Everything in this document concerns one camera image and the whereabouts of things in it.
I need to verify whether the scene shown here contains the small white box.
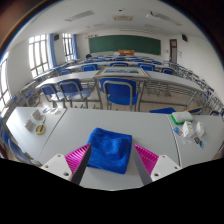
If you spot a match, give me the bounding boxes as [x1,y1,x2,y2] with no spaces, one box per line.
[31,109,43,121]
[23,119,36,132]

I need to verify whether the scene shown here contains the white-framed window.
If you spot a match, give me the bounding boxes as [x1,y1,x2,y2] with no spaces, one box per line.
[0,58,10,113]
[28,34,50,78]
[62,32,75,62]

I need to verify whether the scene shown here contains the orange lectern box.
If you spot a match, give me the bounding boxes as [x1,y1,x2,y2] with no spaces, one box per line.
[118,49,136,56]

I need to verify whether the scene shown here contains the yellow tape roll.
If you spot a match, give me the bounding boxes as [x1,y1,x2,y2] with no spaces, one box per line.
[35,122,47,136]

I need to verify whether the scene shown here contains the white and green box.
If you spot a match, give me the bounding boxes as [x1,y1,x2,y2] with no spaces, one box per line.
[170,111,194,125]

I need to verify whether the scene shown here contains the blue towel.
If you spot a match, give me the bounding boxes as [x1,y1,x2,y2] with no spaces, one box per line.
[85,127,133,175]

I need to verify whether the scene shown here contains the white carton box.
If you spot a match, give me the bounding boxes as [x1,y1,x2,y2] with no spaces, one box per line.
[195,121,205,138]
[182,120,195,139]

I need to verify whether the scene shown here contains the ceiling lights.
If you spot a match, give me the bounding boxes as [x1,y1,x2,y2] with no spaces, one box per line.
[64,9,183,34]

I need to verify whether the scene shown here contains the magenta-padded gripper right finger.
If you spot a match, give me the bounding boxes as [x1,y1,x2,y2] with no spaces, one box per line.
[132,143,183,187]

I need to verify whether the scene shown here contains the white classroom desks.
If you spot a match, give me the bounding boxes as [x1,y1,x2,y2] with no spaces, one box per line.
[18,53,221,111]

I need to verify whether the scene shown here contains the green chalkboard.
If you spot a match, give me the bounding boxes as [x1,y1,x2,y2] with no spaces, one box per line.
[88,34,162,56]

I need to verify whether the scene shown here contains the blue classroom chairs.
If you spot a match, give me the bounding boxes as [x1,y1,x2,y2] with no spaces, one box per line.
[9,53,224,118]

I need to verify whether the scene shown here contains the blue curtain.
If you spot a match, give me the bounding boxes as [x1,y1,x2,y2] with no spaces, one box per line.
[71,33,80,60]
[46,33,58,69]

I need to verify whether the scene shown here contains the brown door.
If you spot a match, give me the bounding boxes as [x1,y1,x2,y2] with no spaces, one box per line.
[168,38,179,64]

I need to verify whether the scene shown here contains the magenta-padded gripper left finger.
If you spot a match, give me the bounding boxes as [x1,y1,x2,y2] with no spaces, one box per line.
[40,143,93,187]

